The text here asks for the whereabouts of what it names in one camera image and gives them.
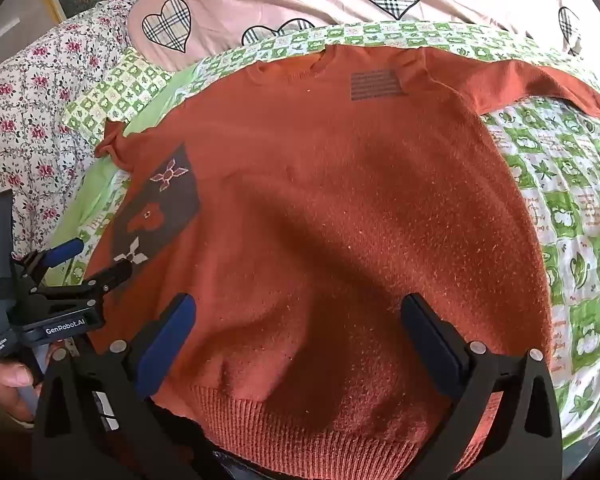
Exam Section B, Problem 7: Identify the person's left hand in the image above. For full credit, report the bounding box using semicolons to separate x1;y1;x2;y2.
0;342;66;423

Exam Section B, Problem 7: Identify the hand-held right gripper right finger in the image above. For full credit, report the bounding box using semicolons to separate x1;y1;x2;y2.
400;292;563;480

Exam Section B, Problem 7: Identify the green patchwork blanket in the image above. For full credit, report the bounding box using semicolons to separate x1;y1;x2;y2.
55;20;600;453

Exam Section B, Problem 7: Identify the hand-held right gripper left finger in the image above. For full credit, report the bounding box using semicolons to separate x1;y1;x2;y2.
32;292;216;480

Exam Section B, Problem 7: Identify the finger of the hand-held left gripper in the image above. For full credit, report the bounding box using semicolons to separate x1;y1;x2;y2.
17;239;86;286
37;262;133;306

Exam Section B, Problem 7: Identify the floral bed sheet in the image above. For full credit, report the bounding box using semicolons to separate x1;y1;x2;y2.
0;0;146;261

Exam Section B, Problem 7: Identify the orange knit sweater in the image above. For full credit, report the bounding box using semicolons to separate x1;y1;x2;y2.
85;44;600;476

